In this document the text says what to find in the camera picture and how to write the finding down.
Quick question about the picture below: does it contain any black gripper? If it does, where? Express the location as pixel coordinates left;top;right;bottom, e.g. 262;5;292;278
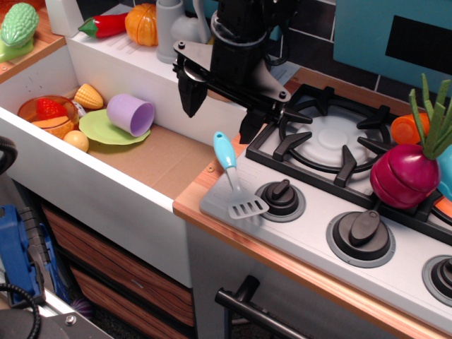
173;13;290;144

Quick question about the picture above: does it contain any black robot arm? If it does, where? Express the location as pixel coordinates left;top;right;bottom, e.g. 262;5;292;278
174;1;299;144

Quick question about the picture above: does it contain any purple plastic cup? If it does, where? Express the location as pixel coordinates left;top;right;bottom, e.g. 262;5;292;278
107;94;155;137

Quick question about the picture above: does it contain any grey toy faucet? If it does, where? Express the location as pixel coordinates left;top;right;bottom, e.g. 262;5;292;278
156;0;211;64

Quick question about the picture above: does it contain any black stove grate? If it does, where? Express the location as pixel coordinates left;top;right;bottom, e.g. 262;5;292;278
246;85;451;244

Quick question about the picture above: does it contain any orange toy pumpkin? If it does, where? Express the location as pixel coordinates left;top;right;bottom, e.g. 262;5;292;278
125;3;158;47

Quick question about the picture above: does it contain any black left stove knob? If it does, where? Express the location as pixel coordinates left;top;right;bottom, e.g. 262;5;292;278
256;179;307;223

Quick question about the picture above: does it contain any black stove knob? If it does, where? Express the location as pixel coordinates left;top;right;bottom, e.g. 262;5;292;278
422;255;451;307
256;179;307;223
326;210;396;268

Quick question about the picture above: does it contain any white toy sink basin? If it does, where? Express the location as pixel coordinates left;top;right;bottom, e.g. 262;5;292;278
1;34;244;287

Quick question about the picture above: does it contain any green plastic plate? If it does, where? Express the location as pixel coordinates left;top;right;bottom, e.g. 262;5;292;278
78;109;150;145

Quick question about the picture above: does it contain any yellow toy corn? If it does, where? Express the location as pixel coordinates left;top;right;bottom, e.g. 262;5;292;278
74;83;104;109

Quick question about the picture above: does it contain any red toy chili pepper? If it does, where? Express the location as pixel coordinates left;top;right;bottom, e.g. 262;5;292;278
78;13;128;39

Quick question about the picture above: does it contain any yellow toy lemon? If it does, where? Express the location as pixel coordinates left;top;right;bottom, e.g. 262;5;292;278
63;130;89;153

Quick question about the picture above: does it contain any orange transparent bowl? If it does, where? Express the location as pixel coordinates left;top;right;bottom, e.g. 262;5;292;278
18;95;79;139

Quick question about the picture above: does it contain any red toy strawberry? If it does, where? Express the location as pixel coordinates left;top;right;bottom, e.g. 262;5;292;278
36;98;68;120

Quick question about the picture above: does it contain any orange toy carrot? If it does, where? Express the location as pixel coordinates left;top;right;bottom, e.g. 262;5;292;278
391;115;420;144

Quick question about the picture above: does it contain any teal toy microwave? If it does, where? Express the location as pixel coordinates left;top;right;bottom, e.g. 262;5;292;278
333;1;451;84

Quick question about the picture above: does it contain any black middle stove knob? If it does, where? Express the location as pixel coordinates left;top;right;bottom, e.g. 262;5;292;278
326;210;396;268

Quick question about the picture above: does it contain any purple toy radish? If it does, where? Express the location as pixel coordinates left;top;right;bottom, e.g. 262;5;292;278
370;74;451;209

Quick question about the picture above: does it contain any upper wooden drawer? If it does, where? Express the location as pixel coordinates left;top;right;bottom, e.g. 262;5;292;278
40;203;194;328

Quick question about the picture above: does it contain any wooden drawer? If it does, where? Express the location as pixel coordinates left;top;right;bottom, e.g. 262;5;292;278
71;267;196;338
40;203;194;328

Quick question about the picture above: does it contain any green toy bitter gourd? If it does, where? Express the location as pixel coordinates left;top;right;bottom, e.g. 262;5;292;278
1;2;40;63

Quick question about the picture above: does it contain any lower wooden drawer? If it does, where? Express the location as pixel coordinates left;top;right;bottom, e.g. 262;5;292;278
71;267;196;338

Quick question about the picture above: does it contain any grey stove top panel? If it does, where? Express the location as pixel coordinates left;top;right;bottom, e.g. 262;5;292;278
199;105;452;328

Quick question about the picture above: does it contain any purple toy onion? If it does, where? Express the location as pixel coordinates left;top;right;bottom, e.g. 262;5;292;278
71;297;95;320

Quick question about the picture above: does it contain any blue clamp tool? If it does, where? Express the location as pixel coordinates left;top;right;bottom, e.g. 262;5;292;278
1;205;71;304

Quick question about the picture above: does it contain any black right stove knob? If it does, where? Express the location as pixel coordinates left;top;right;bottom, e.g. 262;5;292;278
422;255;451;307

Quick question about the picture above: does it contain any blue handled grey spatula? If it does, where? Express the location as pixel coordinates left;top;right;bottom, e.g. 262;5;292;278
213;131;269;220

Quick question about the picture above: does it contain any black oven door handle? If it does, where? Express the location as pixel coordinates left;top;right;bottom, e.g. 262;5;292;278
215;275;308;338

